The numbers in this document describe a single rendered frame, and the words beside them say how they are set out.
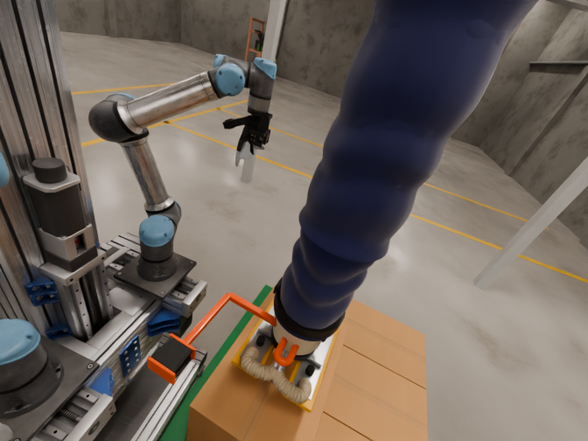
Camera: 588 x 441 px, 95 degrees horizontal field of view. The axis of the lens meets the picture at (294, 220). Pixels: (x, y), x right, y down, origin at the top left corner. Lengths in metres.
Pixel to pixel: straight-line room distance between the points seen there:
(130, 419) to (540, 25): 15.41
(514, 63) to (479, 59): 14.52
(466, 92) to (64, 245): 0.96
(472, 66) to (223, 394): 1.07
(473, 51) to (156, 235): 1.00
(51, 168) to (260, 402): 0.91
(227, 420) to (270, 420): 0.14
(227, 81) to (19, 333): 0.78
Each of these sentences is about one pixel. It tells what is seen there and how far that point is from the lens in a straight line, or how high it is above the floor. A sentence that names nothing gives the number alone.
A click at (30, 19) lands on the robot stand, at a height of 1.85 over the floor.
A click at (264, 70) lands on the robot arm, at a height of 1.85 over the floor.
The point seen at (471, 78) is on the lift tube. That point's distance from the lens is 0.52.
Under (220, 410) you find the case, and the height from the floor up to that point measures 0.94.
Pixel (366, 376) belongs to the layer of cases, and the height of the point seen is 0.54.
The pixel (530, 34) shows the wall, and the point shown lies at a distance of 15.13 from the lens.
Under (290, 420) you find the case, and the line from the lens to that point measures 1.11.
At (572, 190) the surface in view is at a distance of 3.79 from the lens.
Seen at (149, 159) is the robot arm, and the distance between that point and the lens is 1.12.
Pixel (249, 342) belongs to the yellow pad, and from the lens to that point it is 1.03.
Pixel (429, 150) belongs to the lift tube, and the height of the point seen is 1.86.
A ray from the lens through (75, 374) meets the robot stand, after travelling 1.07.
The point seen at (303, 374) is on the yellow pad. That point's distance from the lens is 1.02.
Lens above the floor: 1.96
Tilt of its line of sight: 33 degrees down
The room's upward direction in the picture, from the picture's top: 18 degrees clockwise
